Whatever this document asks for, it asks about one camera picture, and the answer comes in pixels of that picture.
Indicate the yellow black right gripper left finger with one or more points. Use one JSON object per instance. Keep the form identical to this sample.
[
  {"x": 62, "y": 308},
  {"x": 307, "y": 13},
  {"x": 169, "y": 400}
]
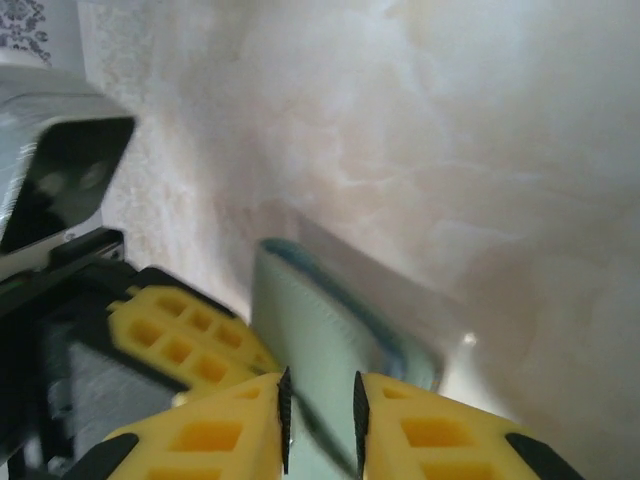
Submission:
[{"x": 200, "y": 440}]

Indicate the green card holder wallet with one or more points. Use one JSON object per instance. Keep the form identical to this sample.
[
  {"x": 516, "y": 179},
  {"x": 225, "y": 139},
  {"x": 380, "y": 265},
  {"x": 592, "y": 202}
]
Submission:
[{"x": 300, "y": 325}]

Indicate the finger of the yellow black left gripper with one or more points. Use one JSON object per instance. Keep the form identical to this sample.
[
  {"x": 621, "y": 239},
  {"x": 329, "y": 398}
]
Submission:
[
  {"x": 215, "y": 324},
  {"x": 192, "y": 357}
]

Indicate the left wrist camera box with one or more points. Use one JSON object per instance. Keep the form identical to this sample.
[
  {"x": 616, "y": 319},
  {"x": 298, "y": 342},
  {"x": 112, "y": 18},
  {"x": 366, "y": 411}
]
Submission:
[{"x": 65, "y": 170}]

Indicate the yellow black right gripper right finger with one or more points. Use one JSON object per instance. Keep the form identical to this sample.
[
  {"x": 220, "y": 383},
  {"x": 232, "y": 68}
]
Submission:
[{"x": 440, "y": 440}]

